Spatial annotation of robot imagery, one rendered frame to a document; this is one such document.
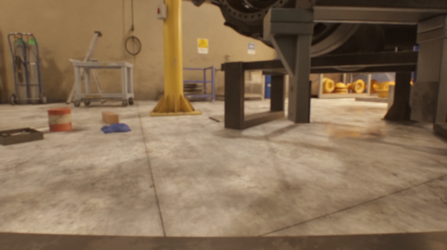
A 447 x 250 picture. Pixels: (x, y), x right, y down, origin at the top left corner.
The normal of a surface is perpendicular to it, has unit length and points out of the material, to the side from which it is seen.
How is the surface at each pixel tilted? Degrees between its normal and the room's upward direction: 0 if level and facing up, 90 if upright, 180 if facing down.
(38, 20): 90
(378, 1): 90
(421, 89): 90
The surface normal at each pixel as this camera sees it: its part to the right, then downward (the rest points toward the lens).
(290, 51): 0.00, 0.11
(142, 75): 0.38, 0.10
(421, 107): -1.00, 0.00
